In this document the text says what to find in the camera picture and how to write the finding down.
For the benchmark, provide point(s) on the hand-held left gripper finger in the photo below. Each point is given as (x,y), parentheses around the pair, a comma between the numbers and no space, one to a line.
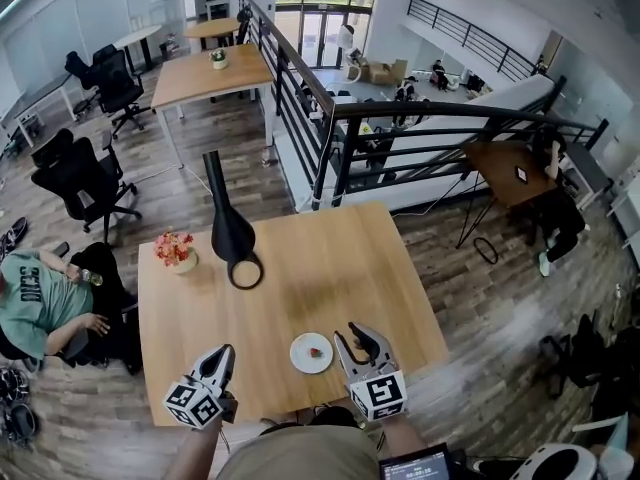
(228,373)
(205,365)

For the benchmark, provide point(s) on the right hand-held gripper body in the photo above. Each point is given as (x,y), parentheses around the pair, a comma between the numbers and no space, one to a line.
(380,395)

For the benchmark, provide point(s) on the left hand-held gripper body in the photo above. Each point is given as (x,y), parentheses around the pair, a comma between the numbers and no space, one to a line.
(192,403)

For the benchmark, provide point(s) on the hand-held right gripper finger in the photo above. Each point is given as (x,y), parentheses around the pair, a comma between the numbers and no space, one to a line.
(386,358)
(347,363)

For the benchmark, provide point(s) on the small red-green fruit piece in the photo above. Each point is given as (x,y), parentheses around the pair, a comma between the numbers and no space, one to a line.
(315,352)

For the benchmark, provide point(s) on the small white round plate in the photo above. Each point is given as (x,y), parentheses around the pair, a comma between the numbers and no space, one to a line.
(302,360)

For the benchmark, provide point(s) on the person's right forearm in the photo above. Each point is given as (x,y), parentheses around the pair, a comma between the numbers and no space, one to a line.
(402,438)

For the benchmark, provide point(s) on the person's left forearm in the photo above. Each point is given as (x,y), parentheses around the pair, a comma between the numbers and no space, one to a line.
(192,453)

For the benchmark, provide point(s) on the black screen device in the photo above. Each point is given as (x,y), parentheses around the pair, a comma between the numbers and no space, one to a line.
(415,465)

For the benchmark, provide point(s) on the person's beige shirt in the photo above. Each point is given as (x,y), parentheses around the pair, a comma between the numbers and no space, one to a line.
(300,455)

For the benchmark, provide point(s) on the pink flowers in cream pot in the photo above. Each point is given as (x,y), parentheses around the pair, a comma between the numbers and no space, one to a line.
(175,253)

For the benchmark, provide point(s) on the tall black vase lamp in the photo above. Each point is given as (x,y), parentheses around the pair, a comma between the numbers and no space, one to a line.
(230,233)

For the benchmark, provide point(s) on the green drink bottle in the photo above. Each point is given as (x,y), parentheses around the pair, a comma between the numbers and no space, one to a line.
(92,278)

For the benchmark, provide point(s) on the pile of tangled headset gear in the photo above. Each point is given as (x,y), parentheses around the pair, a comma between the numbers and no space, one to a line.
(17,408)

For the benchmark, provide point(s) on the white headset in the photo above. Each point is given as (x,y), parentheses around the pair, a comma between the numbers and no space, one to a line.
(555,463)

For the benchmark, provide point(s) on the black metal railing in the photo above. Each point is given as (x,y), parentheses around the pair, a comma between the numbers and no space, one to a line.
(346,168)

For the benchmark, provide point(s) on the small dark wooden table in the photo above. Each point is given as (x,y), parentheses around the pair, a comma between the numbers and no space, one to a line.
(500,173)

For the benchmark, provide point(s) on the black phone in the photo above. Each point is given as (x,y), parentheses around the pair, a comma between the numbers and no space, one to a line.
(521,174)

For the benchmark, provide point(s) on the pair of dark shoes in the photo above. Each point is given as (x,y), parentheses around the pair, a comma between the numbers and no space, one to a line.
(12,238)

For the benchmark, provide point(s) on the grey top white bench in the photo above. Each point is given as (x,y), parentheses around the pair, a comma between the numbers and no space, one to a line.
(590,168)

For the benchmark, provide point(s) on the black round stool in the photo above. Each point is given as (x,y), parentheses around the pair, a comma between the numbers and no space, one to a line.
(85,108)

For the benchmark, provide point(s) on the wooden table with white legs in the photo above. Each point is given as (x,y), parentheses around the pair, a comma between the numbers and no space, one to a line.
(210,80)

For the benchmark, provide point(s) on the cardboard boxes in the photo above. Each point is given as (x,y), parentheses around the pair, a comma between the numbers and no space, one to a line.
(382,72)

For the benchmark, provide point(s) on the low wheeled cart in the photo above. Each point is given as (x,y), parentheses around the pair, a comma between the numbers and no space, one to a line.
(25,133)

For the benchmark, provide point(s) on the white flowers in small pot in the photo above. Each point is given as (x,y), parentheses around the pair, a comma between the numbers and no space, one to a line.
(219,60)

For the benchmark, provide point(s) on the grey desk with white legs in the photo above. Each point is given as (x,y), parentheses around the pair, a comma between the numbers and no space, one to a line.
(42,90)

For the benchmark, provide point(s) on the black balcony railing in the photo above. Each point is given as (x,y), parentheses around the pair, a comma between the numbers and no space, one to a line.
(470,30)

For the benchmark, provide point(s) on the round wooden table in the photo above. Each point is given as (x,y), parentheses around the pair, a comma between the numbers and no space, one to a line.
(212,27)

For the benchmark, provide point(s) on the round white table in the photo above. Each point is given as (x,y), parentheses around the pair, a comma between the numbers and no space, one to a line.
(137,33)

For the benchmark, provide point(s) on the glass entrance doors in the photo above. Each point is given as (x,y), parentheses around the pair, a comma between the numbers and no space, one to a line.
(325,8)

